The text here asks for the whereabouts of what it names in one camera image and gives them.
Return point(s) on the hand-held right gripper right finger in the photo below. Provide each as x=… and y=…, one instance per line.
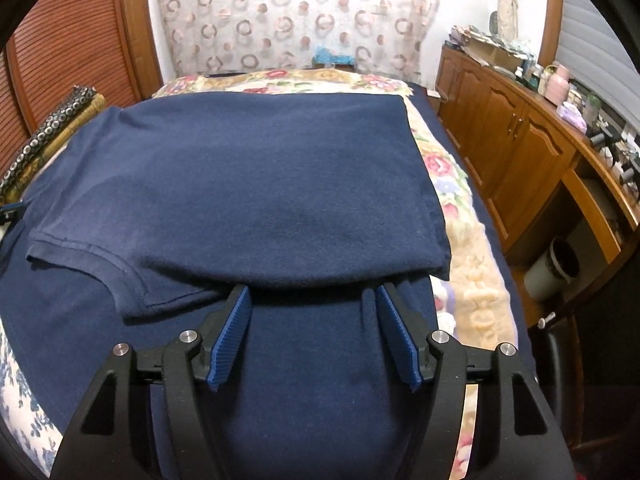
x=400, y=340

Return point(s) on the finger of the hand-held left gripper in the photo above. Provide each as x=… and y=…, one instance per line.
x=10, y=207

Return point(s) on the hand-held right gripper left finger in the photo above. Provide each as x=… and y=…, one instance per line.
x=227, y=340

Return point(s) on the navy printed t-shirt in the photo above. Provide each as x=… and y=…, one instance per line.
x=250, y=185

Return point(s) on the dark circle-patterned cloth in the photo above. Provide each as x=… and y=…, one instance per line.
x=50, y=130

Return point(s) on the floral blanket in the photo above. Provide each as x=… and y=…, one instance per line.
x=465, y=220

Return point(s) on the white waste bin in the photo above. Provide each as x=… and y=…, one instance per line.
x=545, y=272

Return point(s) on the wooden slatted wardrobe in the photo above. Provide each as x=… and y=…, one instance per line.
x=75, y=35

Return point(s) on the blue floral bed sheet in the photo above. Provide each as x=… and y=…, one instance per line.
x=25, y=400

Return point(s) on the wooden cabinet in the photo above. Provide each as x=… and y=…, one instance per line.
x=500, y=125

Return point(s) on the navy bed sheet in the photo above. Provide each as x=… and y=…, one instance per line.
x=425, y=100

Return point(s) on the purple tissue pack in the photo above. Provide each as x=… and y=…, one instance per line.
x=572, y=117

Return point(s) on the black handheld device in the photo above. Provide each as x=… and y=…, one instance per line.
x=602, y=139
x=630, y=172

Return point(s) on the blue plastic bag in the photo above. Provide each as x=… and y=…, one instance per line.
x=330, y=55

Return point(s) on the pink thermos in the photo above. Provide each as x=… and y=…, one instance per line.
x=556, y=85

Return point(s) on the cardboard box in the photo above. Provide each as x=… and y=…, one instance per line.
x=492, y=55

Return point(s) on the green bottle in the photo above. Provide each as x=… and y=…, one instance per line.
x=593, y=107

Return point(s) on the circle-print sheer curtain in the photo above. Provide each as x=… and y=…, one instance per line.
x=280, y=20

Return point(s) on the floral window curtain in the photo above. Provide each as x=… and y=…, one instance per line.
x=510, y=5

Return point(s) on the grey window blind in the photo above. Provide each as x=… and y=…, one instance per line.
x=590, y=40

